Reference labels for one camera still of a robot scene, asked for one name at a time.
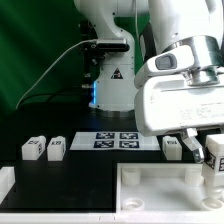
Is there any black camera on base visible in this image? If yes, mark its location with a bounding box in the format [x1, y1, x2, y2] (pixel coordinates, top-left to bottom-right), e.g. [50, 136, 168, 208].
[79, 20, 130, 75]

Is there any black cable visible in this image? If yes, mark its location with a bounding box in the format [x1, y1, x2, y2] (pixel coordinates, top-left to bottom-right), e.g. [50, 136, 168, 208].
[17, 85, 94, 108]

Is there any white square tabletop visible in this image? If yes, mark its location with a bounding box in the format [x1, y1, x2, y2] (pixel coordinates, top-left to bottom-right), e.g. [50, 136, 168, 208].
[116, 163, 224, 224]

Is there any grey cable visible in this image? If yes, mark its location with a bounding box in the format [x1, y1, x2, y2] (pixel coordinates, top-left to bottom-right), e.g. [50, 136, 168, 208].
[15, 38, 98, 110]

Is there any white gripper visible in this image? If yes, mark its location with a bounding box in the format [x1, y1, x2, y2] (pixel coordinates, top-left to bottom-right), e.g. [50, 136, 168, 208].
[134, 74, 224, 163]

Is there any white left obstacle bar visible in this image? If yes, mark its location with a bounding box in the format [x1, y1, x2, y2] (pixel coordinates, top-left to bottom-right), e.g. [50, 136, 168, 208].
[0, 167, 15, 204]

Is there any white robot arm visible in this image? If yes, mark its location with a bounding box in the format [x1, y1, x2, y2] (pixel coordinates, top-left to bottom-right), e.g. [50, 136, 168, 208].
[74, 0, 224, 162]

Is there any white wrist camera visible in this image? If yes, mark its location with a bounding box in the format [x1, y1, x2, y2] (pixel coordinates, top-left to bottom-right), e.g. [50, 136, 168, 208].
[134, 45, 195, 89]

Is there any white marker sheet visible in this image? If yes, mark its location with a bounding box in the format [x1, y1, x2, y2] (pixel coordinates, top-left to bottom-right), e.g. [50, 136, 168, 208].
[70, 131, 160, 151]

